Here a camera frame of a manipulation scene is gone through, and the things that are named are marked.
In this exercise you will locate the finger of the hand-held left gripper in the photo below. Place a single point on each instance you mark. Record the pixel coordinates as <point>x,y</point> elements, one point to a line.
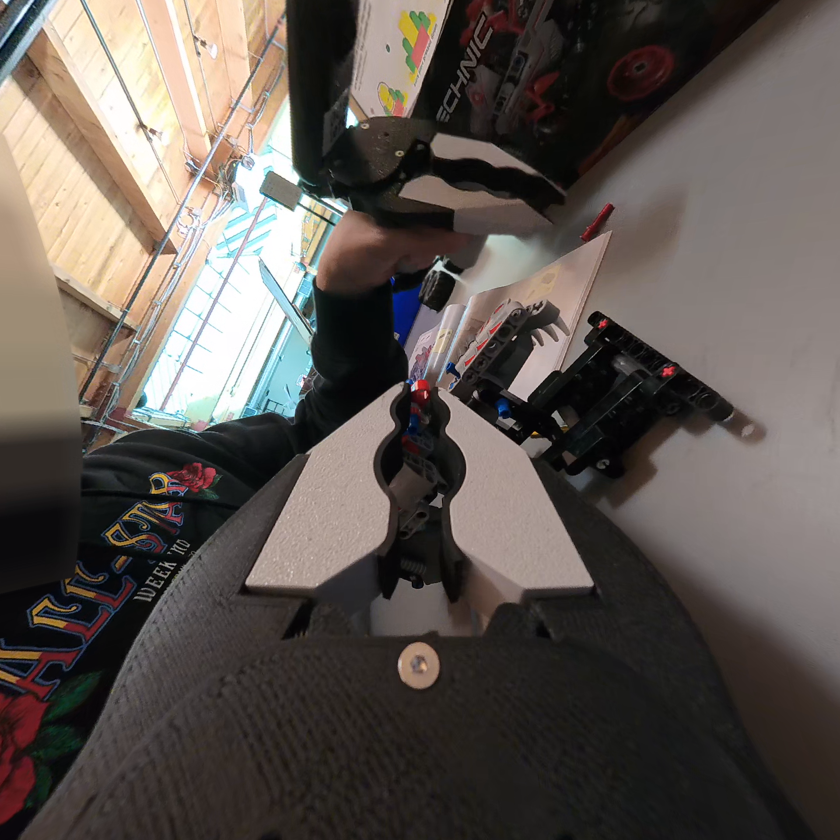
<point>485,210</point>
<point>479,152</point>

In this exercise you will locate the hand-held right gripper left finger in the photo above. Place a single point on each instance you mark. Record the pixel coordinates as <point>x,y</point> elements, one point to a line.
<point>315,518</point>

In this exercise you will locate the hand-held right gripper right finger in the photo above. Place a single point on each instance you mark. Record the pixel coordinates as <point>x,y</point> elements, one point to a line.
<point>525,525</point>

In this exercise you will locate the red toy brick axle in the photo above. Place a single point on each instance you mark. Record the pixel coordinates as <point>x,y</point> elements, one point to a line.
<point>596,222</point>

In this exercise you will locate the black grey toy brick vehicle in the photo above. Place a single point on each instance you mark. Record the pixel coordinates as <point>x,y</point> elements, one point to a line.
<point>610,394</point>

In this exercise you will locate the person's left forearm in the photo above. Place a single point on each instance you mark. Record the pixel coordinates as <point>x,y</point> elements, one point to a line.
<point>354,354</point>

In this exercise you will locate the grey desk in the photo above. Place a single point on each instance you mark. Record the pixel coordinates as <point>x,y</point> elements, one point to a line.
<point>722,262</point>

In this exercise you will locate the black toy tire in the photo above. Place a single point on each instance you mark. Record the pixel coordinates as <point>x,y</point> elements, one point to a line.
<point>438,286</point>

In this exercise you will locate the printed instruction board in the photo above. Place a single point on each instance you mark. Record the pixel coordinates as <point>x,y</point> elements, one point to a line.
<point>394,59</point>

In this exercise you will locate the black toy set box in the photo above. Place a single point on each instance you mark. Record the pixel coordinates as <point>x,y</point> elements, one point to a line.
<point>558,65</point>

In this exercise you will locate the white instruction booklet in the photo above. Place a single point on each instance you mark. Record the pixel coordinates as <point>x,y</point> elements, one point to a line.
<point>577,289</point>

